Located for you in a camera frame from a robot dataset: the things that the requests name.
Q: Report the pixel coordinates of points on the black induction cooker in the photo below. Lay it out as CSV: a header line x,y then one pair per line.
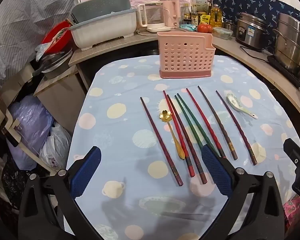
x,y
282,68

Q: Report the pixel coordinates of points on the dark red-brown chopstick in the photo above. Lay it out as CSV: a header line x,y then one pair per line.
x,y
196,165

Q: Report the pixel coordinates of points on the red tomato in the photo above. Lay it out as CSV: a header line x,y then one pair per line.
x,y
203,28

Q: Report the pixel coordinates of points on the green chopstick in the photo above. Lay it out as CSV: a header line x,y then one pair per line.
x,y
195,120
188,120

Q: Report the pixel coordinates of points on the black frying pan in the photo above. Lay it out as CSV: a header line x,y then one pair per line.
x,y
52,63

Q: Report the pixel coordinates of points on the glass food container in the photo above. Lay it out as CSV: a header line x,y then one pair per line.
x,y
222,33

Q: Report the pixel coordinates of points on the navy leaf print cloth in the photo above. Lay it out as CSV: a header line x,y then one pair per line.
x,y
252,2

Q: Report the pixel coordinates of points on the wooden side cabinet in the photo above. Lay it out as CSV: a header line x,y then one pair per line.
x,y
60,97

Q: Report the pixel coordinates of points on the red chopstick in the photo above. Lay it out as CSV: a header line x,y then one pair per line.
x,y
187,162
210,130

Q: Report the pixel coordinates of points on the blue spotted tablecloth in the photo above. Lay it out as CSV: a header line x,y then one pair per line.
x,y
115,142

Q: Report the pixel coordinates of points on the white ceramic spoon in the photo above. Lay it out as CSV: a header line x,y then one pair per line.
x,y
232,100

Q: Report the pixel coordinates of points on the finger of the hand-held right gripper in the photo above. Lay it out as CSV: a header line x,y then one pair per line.
x,y
293,150

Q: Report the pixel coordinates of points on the white glass electric kettle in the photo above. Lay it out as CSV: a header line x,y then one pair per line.
x,y
152,17

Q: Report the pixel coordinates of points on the pink electric kettle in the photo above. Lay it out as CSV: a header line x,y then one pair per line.
x,y
170,10

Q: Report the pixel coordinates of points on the gold flower spoon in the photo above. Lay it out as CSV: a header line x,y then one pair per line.
x,y
165,115

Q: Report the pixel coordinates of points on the yellow seasoning packet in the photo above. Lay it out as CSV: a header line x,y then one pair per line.
x,y
204,19

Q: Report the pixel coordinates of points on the grey striped cloth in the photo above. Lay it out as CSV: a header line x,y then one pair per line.
x,y
20,30

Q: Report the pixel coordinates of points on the yellow cooking oil bottle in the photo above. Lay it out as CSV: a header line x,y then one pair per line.
x,y
216,17

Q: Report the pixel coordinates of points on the maroon chopstick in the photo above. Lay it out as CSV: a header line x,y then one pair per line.
x,y
159,137

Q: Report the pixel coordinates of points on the dark brown chopstick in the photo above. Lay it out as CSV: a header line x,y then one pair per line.
x,y
220,130

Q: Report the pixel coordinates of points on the dark sauce bottle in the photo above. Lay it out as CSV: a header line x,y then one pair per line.
x,y
186,16
195,17

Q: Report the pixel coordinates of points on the purple plastic bag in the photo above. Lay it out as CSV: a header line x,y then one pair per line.
x,y
30,125

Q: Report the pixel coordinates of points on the small steel pot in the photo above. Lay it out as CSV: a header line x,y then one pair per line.
x,y
228,25

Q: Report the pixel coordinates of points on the dark purple chopstick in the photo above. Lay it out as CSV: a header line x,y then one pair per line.
x,y
237,130

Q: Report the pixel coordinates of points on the pink perforated utensil holder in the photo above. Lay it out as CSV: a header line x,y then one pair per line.
x,y
185,55

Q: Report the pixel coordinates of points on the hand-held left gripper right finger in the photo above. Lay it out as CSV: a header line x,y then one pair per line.
x,y
216,171

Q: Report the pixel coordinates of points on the curved wooden counter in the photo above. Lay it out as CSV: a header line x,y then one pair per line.
x,y
265,72

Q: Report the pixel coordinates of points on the black plastic bag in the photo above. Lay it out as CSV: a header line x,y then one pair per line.
x,y
13,182

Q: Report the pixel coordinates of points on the steel rice cooker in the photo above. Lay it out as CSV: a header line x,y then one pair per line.
x,y
251,30

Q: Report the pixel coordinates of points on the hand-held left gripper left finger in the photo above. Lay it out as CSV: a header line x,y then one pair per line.
x,y
86,172

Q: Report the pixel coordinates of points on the white dish drainer tub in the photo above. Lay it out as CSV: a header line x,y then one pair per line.
x,y
102,32

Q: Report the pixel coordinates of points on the white green carton box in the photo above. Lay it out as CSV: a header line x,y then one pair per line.
x,y
198,3

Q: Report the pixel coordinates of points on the red plastic basin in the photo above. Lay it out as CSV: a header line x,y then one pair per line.
x,y
52,33

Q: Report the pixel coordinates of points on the large steel steamer pot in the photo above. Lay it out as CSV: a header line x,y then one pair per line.
x,y
292,45

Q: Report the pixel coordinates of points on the white plastic bag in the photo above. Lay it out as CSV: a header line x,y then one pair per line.
x,y
56,145

